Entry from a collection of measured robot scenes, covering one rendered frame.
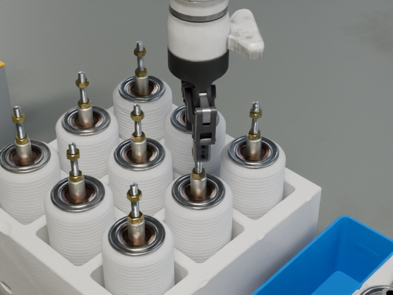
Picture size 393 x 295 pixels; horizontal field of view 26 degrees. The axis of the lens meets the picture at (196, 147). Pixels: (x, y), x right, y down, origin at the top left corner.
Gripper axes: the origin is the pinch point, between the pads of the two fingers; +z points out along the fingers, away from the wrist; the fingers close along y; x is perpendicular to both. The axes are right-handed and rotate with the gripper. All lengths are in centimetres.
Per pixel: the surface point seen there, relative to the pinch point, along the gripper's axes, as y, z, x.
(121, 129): -22.9, 15.2, -9.0
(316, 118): -46, 35, 32
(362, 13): -85, 34, 53
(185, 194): 0.3, 9.6, -1.7
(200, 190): 1.1, 8.6, 0.2
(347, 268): -3.6, 32.8, 25.4
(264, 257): 2.2, 22.0, 9.7
